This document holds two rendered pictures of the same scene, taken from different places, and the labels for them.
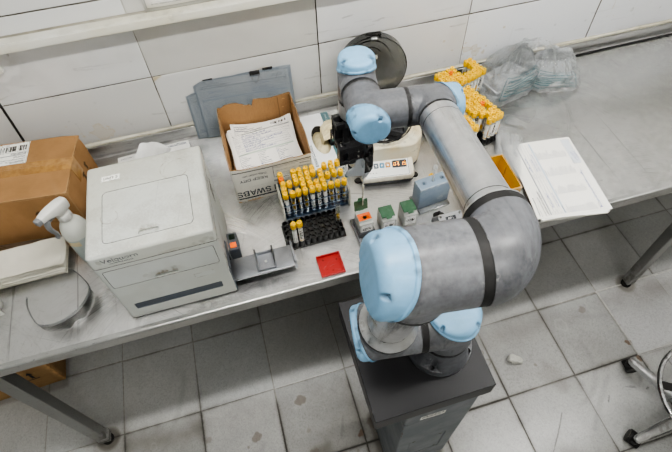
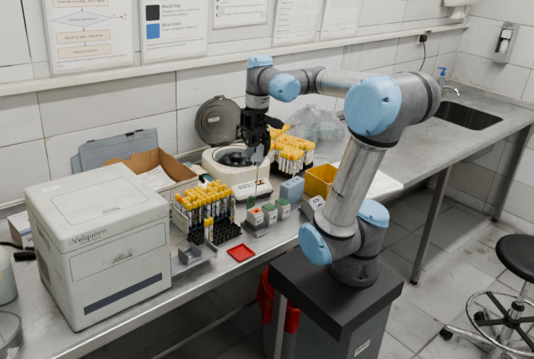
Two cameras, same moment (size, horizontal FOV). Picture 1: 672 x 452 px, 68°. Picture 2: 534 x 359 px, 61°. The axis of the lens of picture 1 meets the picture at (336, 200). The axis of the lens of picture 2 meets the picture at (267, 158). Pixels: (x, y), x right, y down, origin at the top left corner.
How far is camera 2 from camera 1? 0.71 m
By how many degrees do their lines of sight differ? 34
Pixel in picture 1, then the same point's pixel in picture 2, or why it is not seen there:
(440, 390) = (373, 294)
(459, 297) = (418, 100)
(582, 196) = (384, 183)
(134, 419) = not seen: outside the picture
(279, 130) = (156, 177)
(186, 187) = (128, 183)
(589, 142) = not seen: hidden behind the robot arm
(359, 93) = (274, 71)
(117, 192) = (64, 195)
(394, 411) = (350, 315)
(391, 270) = (383, 85)
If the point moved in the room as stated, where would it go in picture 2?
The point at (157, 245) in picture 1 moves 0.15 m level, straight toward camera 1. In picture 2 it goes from (124, 219) to (172, 241)
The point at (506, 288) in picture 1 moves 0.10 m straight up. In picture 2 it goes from (436, 95) to (448, 48)
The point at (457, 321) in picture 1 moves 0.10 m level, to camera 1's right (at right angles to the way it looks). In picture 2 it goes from (376, 212) to (404, 205)
